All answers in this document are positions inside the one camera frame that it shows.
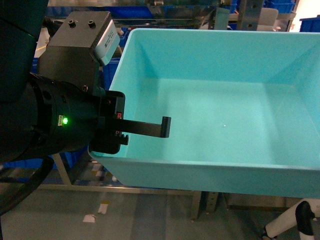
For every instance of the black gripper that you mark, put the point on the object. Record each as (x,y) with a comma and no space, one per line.
(69,119)

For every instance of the teal plastic bin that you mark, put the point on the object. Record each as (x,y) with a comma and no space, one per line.
(244,108)

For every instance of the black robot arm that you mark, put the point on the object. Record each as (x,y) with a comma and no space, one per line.
(20,26)

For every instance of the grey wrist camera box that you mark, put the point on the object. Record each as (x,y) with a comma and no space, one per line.
(86,41)

